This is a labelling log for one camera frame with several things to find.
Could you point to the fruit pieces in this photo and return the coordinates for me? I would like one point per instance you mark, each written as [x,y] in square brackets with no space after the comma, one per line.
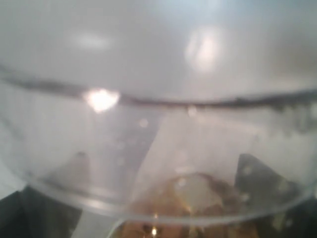
[190,196]

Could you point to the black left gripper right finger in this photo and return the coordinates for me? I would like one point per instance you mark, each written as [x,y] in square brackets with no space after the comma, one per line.
[289,210]

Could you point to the clear shaker lid dome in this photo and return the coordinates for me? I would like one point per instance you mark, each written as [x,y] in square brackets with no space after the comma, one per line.
[173,50]

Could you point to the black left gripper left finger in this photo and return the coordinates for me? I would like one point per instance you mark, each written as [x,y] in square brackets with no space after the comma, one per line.
[46,206]

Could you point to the clear graduated shaker cup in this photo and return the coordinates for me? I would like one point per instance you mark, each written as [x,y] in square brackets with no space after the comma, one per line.
[135,144]

